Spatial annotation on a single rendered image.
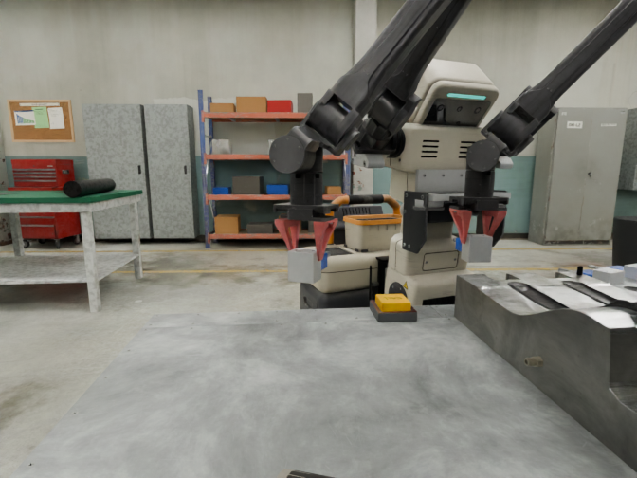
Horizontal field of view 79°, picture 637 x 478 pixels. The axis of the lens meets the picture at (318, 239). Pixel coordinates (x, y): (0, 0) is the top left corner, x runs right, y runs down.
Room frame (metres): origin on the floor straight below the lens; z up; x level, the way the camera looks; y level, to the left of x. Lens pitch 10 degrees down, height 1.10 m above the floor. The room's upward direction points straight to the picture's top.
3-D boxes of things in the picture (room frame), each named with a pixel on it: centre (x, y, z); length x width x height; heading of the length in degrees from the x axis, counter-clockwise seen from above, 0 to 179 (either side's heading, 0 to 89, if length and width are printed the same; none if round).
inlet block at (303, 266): (0.72, 0.01, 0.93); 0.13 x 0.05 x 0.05; 157
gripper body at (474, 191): (0.82, -0.34, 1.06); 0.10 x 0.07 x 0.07; 95
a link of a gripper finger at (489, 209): (0.82, -0.35, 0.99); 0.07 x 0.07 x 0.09; 5
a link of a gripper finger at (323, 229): (0.68, 0.01, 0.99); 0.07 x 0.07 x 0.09; 67
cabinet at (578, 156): (5.82, -3.81, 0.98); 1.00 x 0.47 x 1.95; 92
